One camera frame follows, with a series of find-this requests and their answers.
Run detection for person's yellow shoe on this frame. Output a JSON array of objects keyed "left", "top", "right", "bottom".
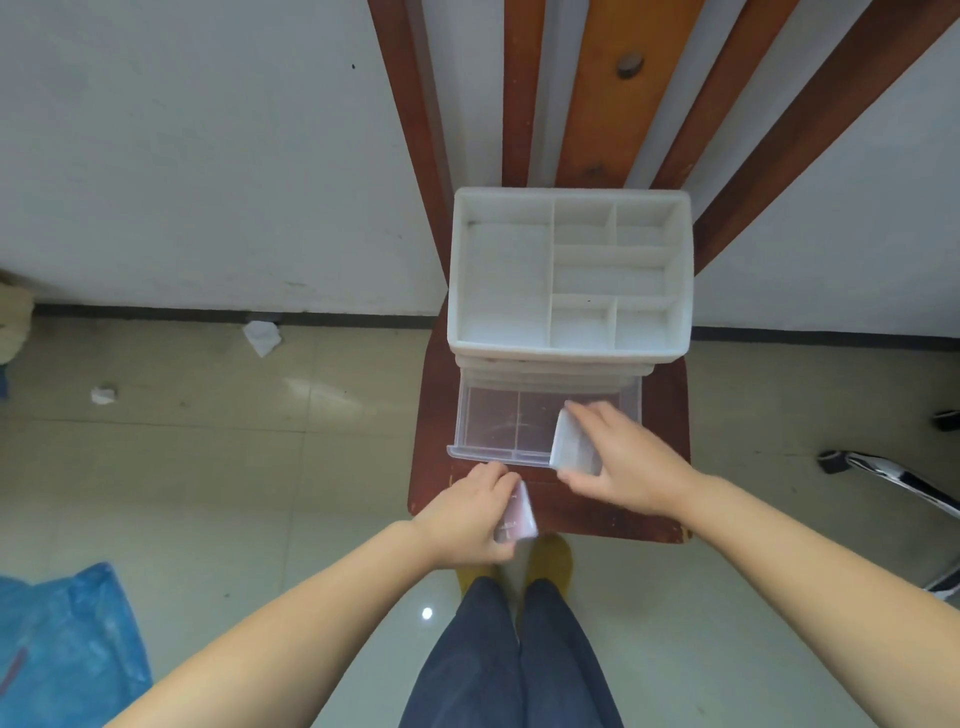
[
  {"left": 457, "top": 564, "right": 504, "bottom": 595},
  {"left": 523, "top": 533, "right": 575, "bottom": 601}
]

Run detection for person's left forearm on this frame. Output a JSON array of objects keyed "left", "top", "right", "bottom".
[{"left": 104, "top": 521, "right": 444, "bottom": 728}]

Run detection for beige fabric bundle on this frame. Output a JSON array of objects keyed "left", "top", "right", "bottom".
[{"left": 0, "top": 281, "right": 37, "bottom": 367}]

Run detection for person's right forearm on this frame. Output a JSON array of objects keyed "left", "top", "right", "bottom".
[{"left": 674, "top": 472, "right": 960, "bottom": 728}]

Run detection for large crumpled white paper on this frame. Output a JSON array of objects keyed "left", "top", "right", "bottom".
[{"left": 241, "top": 320, "right": 284, "bottom": 359}]

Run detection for chrome office chair base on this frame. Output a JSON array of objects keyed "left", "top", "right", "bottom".
[{"left": 817, "top": 408, "right": 960, "bottom": 601}]

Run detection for dark wooden stool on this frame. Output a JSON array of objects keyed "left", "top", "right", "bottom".
[{"left": 367, "top": 0, "right": 960, "bottom": 545}]

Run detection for person's right hand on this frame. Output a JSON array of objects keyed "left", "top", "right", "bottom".
[{"left": 554, "top": 399, "right": 710, "bottom": 519}]

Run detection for blue plastic bag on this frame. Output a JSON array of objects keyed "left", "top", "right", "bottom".
[{"left": 0, "top": 562, "right": 155, "bottom": 728}]

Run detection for person's left hand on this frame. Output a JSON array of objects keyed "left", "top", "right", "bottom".
[{"left": 410, "top": 461, "right": 526, "bottom": 571}]

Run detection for person's right yellow shoe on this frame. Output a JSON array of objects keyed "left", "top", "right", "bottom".
[{"left": 523, "top": 533, "right": 575, "bottom": 601}]

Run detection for person's grey trousers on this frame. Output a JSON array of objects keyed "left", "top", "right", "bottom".
[{"left": 397, "top": 575, "right": 625, "bottom": 728}]

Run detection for person's left yellow shoe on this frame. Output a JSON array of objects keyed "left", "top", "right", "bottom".
[{"left": 457, "top": 564, "right": 504, "bottom": 595}]

